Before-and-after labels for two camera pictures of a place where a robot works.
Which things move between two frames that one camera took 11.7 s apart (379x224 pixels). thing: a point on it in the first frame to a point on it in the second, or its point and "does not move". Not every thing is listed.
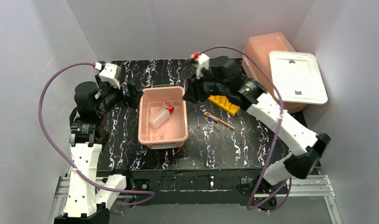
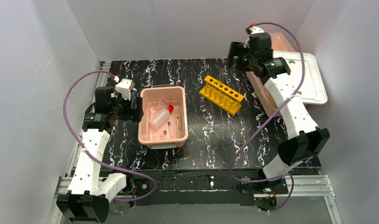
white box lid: x=298 y=77 does not move
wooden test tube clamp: x=215 y=119 to x=178 y=125
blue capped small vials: x=196 y=115 to x=170 y=129
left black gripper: x=128 y=94 to x=137 y=108
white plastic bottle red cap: x=161 y=117 does not move
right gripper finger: x=202 y=94 to x=242 y=64
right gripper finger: x=193 y=91 to x=236 y=49
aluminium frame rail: x=312 y=186 does not move
